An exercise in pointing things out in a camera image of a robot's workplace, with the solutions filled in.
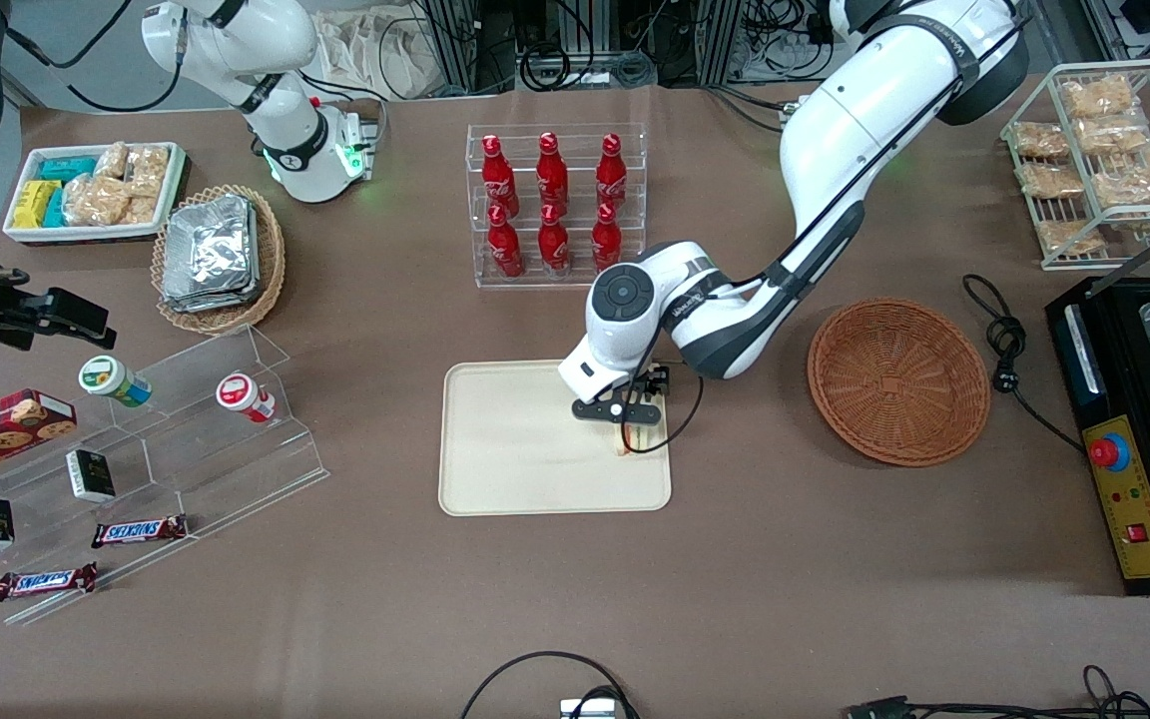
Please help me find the triangle sandwich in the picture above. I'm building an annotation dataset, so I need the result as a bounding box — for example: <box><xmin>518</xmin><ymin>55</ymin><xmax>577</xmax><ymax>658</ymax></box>
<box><xmin>613</xmin><ymin>419</ymin><xmax>663</xmax><ymax>458</ymax></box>

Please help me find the cream plastic tray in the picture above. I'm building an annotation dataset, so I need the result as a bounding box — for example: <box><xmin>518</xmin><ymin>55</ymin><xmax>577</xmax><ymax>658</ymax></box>
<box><xmin>438</xmin><ymin>357</ymin><xmax>673</xmax><ymax>517</ymax></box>

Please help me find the light wicker basket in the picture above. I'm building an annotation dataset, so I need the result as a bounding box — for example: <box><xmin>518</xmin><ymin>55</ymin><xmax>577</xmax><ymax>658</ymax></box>
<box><xmin>151</xmin><ymin>184</ymin><xmax>287</xmax><ymax>336</ymax></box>

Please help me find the brown wicker basket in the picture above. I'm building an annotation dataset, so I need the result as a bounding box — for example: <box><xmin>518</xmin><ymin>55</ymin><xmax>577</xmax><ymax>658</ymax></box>
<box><xmin>807</xmin><ymin>297</ymin><xmax>992</xmax><ymax>468</ymax></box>

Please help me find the green lid snack cup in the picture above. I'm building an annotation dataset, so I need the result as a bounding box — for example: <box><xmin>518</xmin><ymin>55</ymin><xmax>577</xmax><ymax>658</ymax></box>
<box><xmin>78</xmin><ymin>355</ymin><xmax>153</xmax><ymax>408</ymax></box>

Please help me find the white snack bin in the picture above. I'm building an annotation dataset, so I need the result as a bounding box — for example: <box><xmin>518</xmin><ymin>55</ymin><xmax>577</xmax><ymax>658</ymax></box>
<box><xmin>2</xmin><ymin>142</ymin><xmax>189</xmax><ymax>246</ymax></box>

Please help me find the clear acrylic bottle rack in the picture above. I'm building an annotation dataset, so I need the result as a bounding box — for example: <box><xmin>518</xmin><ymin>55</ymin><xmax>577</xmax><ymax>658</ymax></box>
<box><xmin>466</xmin><ymin>123</ymin><xmax>648</xmax><ymax>291</ymax></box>

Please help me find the yellow snack pack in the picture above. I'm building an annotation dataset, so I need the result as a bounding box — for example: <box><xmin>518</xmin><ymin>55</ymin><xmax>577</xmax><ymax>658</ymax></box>
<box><xmin>13</xmin><ymin>180</ymin><xmax>62</xmax><ymax>229</ymax></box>

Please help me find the red cola bottle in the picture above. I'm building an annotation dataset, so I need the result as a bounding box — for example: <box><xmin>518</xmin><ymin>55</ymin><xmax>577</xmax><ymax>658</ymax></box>
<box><xmin>487</xmin><ymin>205</ymin><xmax>524</xmax><ymax>280</ymax></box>
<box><xmin>537</xmin><ymin>204</ymin><xmax>572</xmax><ymax>277</ymax></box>
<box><xmin>596</xmin><ymin>133</ymin><xmax>629</xmax><ymax>209</ymax></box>
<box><xmin>481</xmin><ymin>134</ymin><xmax>519</xmax><ymax>216</ymax></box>
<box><xmin>591</xmin><ymin>203</ymin><xmax>624</xmax><ymax>276</ymax></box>
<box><xmin>536</xmin><ymin>131</ymin><xmax>571</xmax><ymax>213</ymax></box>

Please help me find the foil wrapped pack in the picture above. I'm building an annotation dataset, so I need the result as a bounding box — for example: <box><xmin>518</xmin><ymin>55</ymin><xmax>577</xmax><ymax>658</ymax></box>
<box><xmin>164</xmin><ymin>195</ymin><xmax>259</xmax><ymax>299</ymax></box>
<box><xmin>162</xmin><ymin>270</ymin><xmax>262</xmax><ymax>314</ymax></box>

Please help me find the clear acrylic step shelf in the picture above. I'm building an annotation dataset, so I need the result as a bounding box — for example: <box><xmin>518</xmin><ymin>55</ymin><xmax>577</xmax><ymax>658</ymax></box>
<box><xmin>0</xmin><ymin>323</ymin><xmax>329</xmax><ymax>627</ymax></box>

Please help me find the red lid snack cup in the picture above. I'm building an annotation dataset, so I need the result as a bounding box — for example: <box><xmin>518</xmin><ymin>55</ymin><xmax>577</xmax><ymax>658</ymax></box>
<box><xmin>216</xmin><ymin>371</ymin><xmax>277</xmax><ymax>424</ymax></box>

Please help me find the Snickers chocolate bar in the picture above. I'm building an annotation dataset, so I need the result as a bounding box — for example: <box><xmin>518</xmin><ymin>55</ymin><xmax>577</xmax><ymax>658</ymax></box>
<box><xmin>91</xmin><ymin>514</ymin><xmax>190</xmax><ymax>549</ymax></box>
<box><xmin>0</xmin><ymin>562</ymin><xmax>99</xmax><ymax>602</ymax></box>

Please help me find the beige cloth bag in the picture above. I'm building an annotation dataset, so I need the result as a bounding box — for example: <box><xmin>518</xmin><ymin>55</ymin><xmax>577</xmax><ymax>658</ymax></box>
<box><xmin>315</xmin><ymin>8</ymin><xmax>441</xmax><ymax>101</ymax></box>

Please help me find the fried snack bag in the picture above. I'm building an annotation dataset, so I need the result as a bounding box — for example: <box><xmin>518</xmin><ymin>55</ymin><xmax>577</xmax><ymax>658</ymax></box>
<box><xmin>1092</xmin><ymin>150</ymin><xmax>1150</xmax><ymax>210</ymax></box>
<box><xmin>1012</xmin><ymin>122</ymin><xmax>1071</xmax><ymax>161</ymax></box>
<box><xmin>1061</xmin><ymin>75</ymin><xmax>1136</xmax><ymax>119</ymax></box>
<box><xmin>1074</xmin><ymin>115</ymin><xmax>1150</xmax><ymax>157</ymax></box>
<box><xmin>1017</xmin><ymin>162</ymin><xmax>1086</xmax><ymax>200</ymax></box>
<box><xmin>1034</xmin><ymin>218</ymin><xmax>1106</xmax><ymax>257</ymax></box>

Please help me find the red emergency stop button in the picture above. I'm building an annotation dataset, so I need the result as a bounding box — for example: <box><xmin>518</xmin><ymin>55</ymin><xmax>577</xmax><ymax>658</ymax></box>
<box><xmin>1089</xmin><ymin>432</ymin><xmax>1132</xmax><ymax>472</ymax></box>

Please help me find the black sealing machine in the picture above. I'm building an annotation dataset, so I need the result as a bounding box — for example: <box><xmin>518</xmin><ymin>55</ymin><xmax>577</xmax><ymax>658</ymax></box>
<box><xmin>1044</xmin><ymin>272</ymin><xmax>1150</xmax><ymax>597</ymax></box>

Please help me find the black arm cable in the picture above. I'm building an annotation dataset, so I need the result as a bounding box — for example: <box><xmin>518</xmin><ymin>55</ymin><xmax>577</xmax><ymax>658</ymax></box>
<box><xmin>1</xmin><ymin>0</ymin><xmax>187</xmax><ymax>113</ymax></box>

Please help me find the black looped cable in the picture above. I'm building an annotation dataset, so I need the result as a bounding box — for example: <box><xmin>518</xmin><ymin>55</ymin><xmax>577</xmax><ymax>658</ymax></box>
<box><xmin>460</xmin><ymin>651</ymin><xmax>641</xmax><ymax>719</ymax></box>

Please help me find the black cable coil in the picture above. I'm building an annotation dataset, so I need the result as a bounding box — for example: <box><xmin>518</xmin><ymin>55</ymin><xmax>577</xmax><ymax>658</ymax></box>
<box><xmin>520</xmin><ymin>45</ymin><xmax>572</xmax><ymax>91</ymax></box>

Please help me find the aluminium frame post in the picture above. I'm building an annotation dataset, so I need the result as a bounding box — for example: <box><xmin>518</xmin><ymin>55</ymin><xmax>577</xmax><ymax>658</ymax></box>
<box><xmin>700</xmin><ymin>0</ymin><xmax>746</xmax><ymax>86</ymax></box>
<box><xmin>420</xmin><ymin>0</ymin><xmax>481</xmax><ymax>96</ymax></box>

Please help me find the black power cable with plug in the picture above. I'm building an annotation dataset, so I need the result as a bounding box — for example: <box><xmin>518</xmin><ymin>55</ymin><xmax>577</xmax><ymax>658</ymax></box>
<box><xmin>962</xmin><ymin>274</ymin><xmax>1085</xmax><ymax>452</ymax></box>

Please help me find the black cable with connector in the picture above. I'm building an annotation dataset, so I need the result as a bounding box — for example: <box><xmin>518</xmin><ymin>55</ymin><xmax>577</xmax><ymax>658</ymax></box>
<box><xmin>845</xmin><ymin>664</ymin><xmax>1150</xmax><ymax>719</ymax></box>

